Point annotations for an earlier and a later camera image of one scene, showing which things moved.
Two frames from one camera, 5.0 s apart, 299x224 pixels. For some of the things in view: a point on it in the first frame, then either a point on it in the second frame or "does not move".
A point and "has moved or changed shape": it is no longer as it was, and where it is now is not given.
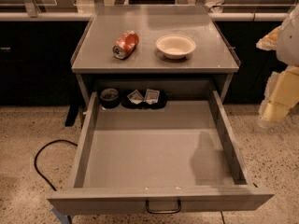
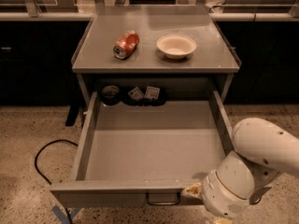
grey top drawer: x=181 y=158 has moved or changed shape
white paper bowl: x=175 y=46 does not move
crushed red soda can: x=125 y=45 does not move
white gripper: x=290 y=42 → x=221 y=199
